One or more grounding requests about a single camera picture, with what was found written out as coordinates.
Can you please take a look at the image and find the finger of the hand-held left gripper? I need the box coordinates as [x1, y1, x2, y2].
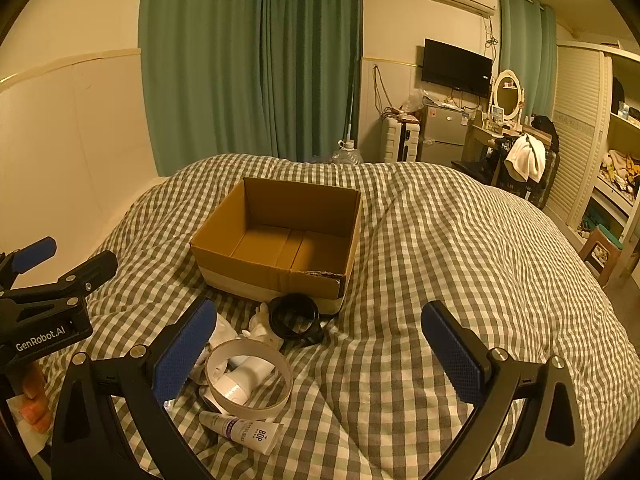
[0, 236, 58, 291]
[0, 250, 119, 313]

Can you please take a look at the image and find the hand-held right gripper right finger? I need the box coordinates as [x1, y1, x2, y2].
[420, 300, 586, 480]

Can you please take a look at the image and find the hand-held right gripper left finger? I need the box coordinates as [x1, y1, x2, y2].
[50, 296, 218, 480]

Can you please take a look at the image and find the white wrapper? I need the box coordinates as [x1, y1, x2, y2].
[197, 310, 238, 361]

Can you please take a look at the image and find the white handheld device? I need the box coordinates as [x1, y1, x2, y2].
[212, 355, 278, 406]

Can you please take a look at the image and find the white plush toy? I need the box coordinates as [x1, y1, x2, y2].
[240, 302, 283, 348]

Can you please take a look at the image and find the black ring band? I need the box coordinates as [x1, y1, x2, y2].
[268, 294, 325, 346]

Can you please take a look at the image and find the cardboard box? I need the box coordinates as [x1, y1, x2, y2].
[190, 176, 362, 316]

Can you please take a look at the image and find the person's left hand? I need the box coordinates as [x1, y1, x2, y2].
[17, 360, 53, 433]

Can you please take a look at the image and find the white cream tube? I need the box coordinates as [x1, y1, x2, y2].
[198, 410, 284, 457]

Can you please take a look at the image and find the checked blanket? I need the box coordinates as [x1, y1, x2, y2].
[37, 152, 631, 480]

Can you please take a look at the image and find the small stool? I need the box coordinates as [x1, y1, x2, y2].
[580, 225, 626, 286]

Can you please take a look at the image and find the black chair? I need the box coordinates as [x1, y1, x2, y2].
[492, 132, 561, 211]

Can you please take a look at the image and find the white towel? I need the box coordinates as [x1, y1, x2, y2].
[505, 135, 547, 183]

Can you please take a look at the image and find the white dressing table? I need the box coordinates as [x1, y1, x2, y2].
[452, 122, 531, 176]

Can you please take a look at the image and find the white suitcase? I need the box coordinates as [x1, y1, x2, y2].
[381, 117, 421, 163]

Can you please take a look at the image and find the small grey fridge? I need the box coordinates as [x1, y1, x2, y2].
[417, 102, 471, 163]

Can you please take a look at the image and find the large clear water bottle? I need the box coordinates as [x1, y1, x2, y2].
[331, 140, 364, 166]

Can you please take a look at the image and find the black jacket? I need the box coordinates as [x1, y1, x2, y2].
[530, 115, 560, 148]

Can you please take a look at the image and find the clear plastic bag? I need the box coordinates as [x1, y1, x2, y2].
[402, 87, 433, 113]

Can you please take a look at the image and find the white wardrobe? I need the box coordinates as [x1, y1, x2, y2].
[545, 40, 640, 281]

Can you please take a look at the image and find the dark green curtain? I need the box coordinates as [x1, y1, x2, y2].
[138, 0, 364, 177]

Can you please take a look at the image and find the white oval mirror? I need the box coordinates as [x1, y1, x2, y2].
[492, 69, 526, 123]

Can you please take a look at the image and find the light green curtain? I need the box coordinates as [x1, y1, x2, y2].
[498, 0, 557, 121]

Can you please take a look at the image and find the white ring band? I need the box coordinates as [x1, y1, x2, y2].
[205, 338, 294, 420]

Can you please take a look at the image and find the wall cable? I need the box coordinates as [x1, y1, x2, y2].
[372, 65, 398, 117]

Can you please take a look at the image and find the black wall television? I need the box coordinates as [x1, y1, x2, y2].
[421, 38, 493, 99]

